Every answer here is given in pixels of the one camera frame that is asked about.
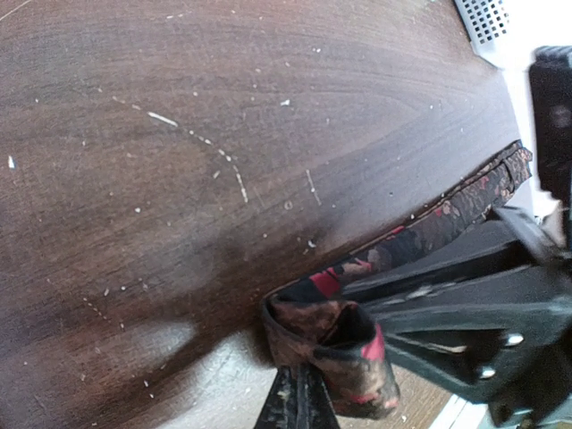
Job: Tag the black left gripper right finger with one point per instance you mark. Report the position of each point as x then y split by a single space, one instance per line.
320 413

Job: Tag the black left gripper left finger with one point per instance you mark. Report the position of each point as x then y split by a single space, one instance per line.
283 404

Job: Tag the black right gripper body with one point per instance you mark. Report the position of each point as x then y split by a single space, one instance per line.
487 318

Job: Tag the dark floral patterned tie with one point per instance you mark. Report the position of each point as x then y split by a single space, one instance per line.
310 322

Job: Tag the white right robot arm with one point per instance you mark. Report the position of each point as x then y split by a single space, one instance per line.
550 85

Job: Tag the white plastic mesh basket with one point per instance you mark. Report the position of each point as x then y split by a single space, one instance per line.
487 24

